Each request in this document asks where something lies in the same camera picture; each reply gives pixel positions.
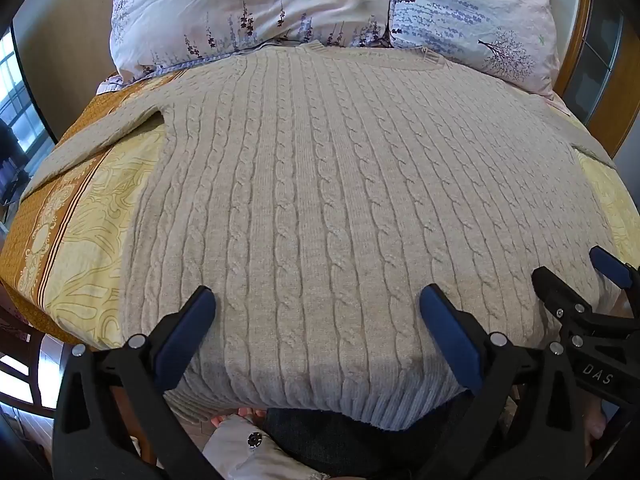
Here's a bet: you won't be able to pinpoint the floral pillow with purple flowers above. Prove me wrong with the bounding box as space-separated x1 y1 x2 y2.
102 0 401 86

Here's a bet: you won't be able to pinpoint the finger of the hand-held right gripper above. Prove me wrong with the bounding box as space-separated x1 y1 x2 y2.
532 266 601 321
590 246 640 291

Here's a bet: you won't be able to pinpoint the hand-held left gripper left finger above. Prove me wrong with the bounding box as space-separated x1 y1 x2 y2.
52 286 221 480

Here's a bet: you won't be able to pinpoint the person's white jacket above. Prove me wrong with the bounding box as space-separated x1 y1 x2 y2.
202 415 331 480

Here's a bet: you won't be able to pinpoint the person's right hand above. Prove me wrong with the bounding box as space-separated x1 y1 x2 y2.
584 395 610 457

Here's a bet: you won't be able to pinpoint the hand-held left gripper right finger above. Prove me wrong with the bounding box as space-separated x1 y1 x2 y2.
410 284 588 480

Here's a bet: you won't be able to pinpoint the yellow patterned bedsheet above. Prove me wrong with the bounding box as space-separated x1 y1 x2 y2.
0 72 640 351

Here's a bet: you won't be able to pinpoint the floral pillow with tree print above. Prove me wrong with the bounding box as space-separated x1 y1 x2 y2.
387 0 563 101

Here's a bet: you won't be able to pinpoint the wooden chair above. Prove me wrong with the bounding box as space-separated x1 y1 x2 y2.
0 305 71 416

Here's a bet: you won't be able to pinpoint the window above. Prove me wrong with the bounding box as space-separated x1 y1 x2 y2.
0 25 56 161

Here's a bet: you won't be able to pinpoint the beige cable-knit sweater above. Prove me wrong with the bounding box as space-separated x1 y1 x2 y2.
20 42 618 433

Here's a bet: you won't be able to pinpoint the person's dark pants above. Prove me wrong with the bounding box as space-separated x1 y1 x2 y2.
262 400 481 480

